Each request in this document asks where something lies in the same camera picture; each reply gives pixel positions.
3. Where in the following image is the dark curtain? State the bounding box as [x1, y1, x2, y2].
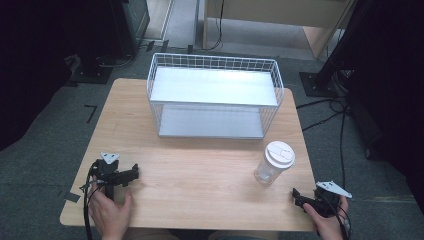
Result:
[346, 0, 424, 216]
[0, 0, 116, 153]

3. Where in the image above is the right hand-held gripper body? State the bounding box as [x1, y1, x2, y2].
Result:
[312, 180, 353, 219]

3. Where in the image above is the black hanging cable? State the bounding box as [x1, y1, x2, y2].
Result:
[199, 0, 225, 52]

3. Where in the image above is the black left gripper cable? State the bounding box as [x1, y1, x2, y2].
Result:
[79, 166, 102, 240]

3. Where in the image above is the light wooden desk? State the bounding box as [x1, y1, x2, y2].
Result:
[202, 0, 356, 60]

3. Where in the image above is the white wire shelf rack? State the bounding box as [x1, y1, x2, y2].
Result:
[146, 52, 285, 141]

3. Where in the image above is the clear cup with white lid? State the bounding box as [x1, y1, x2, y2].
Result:
[253, 140, 297, 187]

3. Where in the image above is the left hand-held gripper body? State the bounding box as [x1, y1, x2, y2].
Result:
[89, 151, 134, 202]

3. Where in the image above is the person's right hand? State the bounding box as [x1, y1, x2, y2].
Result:
[302, 195, 350, 240]

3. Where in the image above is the dark cabinet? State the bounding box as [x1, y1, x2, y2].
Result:
[108, 0, 151, 58]

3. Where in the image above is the black floor cable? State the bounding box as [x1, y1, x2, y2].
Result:
[295, 95, 350, 189]

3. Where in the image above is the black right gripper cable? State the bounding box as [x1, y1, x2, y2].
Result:
[318, 194, 352, 240]

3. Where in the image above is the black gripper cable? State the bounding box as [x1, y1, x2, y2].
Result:
[318, 194, 352, 240]
[79, 166, 102, 240]

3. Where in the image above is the black tape strip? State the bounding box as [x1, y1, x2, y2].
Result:
[62, 191, 82, 204]

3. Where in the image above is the black stand base plate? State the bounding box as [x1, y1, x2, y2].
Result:
[69, 62, 114, 85]

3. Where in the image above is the person's left hand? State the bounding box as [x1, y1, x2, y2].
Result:
[87, 184, 134, 240]

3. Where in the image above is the black metal stand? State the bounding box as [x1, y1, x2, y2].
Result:
[298, 0, 378, 99]

